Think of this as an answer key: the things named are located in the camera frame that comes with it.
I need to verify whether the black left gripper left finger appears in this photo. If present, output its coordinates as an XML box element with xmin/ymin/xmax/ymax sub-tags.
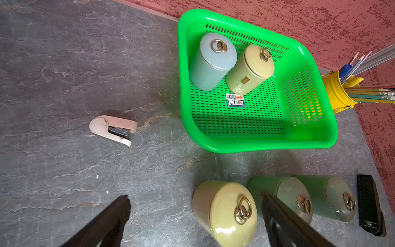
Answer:
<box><xmin>63</xmin><ymin>195</ymin><xmax>131</xmax><ymax>247</ymax></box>

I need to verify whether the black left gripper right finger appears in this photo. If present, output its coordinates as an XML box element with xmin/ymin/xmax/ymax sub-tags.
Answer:
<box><xmin>262</xmin><ymin>193</ymin><xmax>333</xmax><ymax>247</ymax></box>

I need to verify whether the green tea canister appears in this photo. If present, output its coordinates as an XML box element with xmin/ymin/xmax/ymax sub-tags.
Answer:
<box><xmin>295</xmin><ymin>176</ymin><xmax>357</xmax><ymax>222</ymax></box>
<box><xmin>247</xmin><ymin>177</ymin><xmax>313</xmax><ymax>224</ymax></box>

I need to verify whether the beige tea canister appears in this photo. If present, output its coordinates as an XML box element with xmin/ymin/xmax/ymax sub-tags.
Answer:
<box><xmin>192</xmin><ymin>180</ymin><xmax>258</xmax><ymax>247</ymax></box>
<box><xmin>225</xmin><ymin>44</ymin><xmax>275</xmax><ymax>96</ymax></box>

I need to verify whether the beige tea canister back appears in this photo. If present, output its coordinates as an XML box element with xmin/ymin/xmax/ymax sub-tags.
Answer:
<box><xmin>225</xmin><ymin>44</ymin><xmax>275</xmax><ymax>96</ymax></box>

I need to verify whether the green plastic basket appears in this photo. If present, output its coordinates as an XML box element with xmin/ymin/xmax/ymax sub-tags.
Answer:
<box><xmin>177</xmin><ymin>9</ymin><xmax>338</xmax><ymax>153</ymax></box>

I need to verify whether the grey-blue tea canister left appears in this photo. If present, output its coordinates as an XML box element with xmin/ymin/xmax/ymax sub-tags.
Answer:
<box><xmin>189</xmin><ymin>33</ymin><xmax>237</xmax><ymax>91</ymax></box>

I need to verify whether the black stapler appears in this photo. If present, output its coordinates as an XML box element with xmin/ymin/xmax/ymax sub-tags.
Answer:
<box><xmin>357</xmin><ymin>175</ymin><xmax>387</xmax><ymax>237</ymax></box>

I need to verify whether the pink stapler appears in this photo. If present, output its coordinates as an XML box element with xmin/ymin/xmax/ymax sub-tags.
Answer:
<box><xmin>89</xmin><ymin>115</ymin><xmax>138</xmax><ymax>147</ymax></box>

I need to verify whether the barcode sticker label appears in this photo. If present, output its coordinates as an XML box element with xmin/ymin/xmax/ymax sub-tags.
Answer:
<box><xmin>226</xmin><ymin>94</ymin><xmax>245</xmax><ymax>108</ymax></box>

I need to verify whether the yellow metal pencil bucket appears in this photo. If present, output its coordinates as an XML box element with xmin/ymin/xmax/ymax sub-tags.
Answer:
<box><xmin>322</xmin><ymin>71</ymin><xmax>359</xmax><ymax>114</ymax></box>

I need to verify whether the yellow marker pen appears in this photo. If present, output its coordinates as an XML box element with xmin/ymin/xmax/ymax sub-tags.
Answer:
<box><xmin>343</xmin><ymin>76</ymin><xmax>364</xmax><ymax>88</ymax></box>

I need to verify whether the red pencil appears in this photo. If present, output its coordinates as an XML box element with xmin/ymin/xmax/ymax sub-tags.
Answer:
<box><xmin>340</xmin><ymin>50</ymin><xmax>372</xmax><ymax>85</ymax></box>

